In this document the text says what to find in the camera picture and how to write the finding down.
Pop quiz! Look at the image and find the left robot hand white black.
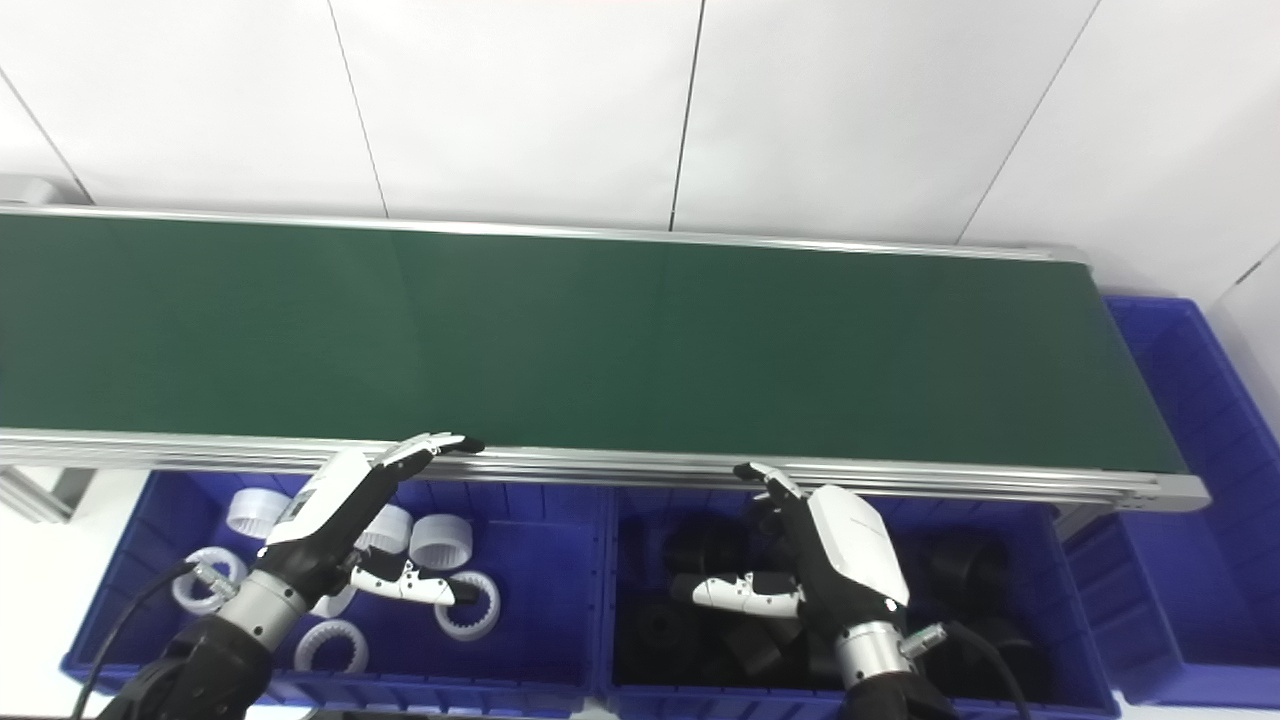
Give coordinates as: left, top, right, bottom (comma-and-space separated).
255, 432, 486, 608

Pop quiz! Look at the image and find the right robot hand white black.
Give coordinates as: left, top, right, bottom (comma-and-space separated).
670, 460, 913, 641

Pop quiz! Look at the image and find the blue bin with black parts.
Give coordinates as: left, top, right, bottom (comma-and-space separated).
600, 485, 1121, 720

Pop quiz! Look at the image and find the aluminium conveyor leg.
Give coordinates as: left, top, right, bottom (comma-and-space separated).
0, 465, 97, 524
1050, 503, 1116, 546

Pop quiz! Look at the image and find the blue bin with white parts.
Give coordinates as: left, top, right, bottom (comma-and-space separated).
60, 470, 613, 720

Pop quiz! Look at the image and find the empty blue bin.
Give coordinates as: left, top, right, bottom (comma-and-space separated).
1065, 295, 1280, 706

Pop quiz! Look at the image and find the white toothed ring part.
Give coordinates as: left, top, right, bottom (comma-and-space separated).
171, 547, 249, 615
294, 619, 370, 675
227, 488, 291, 539
355, 504, 414, 555
433, 571, 501, 642
410, 514, 474, 571

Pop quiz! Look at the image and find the black toothed ring part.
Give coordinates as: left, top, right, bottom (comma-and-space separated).
618, 600, 701, 681
915, 535, 1006, 613

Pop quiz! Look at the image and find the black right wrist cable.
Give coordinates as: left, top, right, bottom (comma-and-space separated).
938, 620, 1033, 720

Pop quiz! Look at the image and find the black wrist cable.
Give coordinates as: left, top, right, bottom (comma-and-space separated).
70, 560, 238, 720
938, 620, 1033, 720

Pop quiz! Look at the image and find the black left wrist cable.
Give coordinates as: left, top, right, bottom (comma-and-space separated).
70, 560, 238, 720

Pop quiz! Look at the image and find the green conveyor belt aluminium frame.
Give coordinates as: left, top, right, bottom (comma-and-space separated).
0, 205, 1211, 513

